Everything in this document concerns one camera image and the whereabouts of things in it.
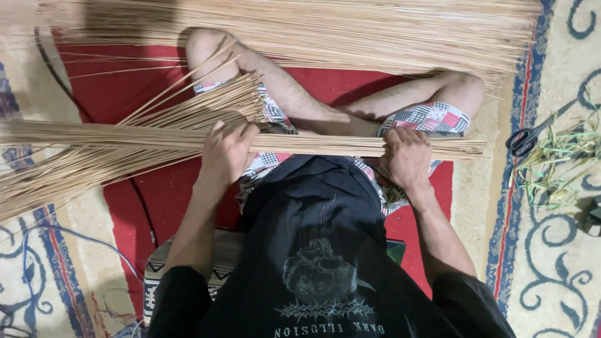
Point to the person's right hand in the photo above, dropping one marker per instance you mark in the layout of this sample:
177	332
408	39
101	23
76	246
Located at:
408	162

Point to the person's left hand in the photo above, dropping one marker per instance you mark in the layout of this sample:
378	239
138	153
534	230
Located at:
224	157

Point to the long bundle of thin sticks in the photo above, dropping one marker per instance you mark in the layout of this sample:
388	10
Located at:
324	145

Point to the person's patchwork shorts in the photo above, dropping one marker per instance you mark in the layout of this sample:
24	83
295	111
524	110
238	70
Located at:
436	117

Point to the short fanned bundle of sticks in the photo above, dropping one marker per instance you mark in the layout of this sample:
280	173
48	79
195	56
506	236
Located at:
211	105

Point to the person's right leg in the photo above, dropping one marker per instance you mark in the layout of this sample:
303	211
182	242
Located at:
422	96

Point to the person's leg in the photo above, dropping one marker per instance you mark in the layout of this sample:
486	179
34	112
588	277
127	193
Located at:
422	96
281	91

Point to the red mat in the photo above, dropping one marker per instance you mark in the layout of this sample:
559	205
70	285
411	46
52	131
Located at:
159	202

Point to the person's left leg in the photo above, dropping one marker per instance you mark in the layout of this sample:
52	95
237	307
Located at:
281	91

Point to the woven patterned cushion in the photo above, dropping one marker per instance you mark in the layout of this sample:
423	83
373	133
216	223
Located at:
220	258

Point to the black scissors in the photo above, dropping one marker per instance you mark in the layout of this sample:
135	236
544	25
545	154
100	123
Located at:
528	136

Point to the person's black printed shirt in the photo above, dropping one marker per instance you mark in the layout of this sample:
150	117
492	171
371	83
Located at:
319	263

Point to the pile of green strips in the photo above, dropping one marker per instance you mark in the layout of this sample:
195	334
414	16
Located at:
556	162

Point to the large heap of thin sticks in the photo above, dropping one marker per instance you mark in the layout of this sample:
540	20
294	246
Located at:
328	33

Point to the cream blue patterned rug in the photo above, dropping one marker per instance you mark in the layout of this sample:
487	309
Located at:
544	263

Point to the dark object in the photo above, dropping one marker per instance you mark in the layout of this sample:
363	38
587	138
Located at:
590	216

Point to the loose red threads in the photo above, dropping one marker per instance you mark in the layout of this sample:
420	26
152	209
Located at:
112	312

